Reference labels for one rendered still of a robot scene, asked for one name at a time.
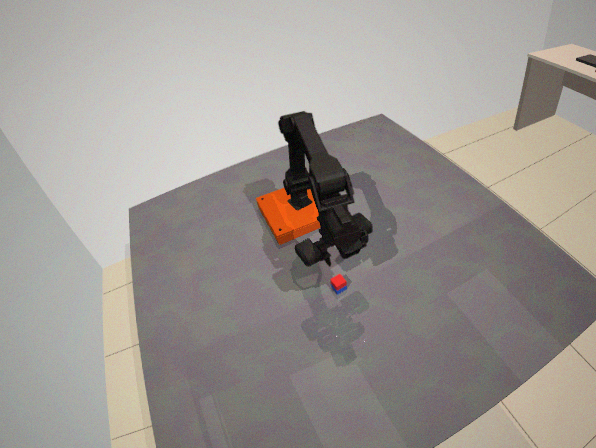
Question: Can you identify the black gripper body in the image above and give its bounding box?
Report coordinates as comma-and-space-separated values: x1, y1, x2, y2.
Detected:
295, 212, 373, 267

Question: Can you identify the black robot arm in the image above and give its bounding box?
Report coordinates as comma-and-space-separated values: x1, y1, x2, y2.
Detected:
278, 111, 369, 259

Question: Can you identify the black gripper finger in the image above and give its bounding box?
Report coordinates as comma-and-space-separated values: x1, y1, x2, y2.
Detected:
320, 253, 331, 267

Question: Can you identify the blue block with studs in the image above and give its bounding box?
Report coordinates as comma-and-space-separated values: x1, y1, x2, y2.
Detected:
331, 285, 347, 294

